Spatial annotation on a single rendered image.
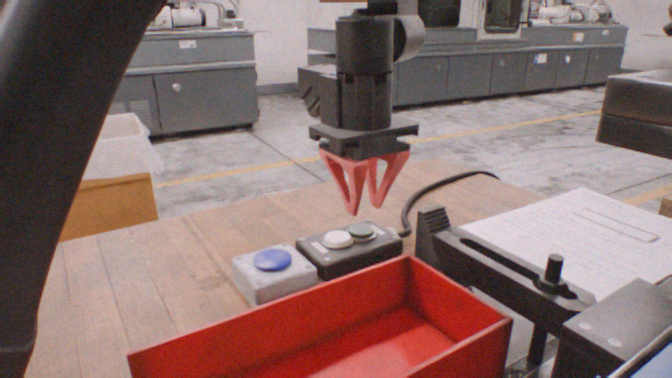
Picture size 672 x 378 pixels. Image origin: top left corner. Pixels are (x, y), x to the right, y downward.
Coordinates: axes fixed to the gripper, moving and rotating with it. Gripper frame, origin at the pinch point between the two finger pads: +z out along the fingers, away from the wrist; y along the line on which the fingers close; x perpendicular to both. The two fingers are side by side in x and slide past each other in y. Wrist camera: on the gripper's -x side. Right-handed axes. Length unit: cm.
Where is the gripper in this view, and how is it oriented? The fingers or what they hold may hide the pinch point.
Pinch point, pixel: (363, 204)
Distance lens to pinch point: 51.1
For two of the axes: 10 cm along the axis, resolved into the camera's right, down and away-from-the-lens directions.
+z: 0.2, 9.2, 3.9
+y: -8.4, 2.2, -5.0
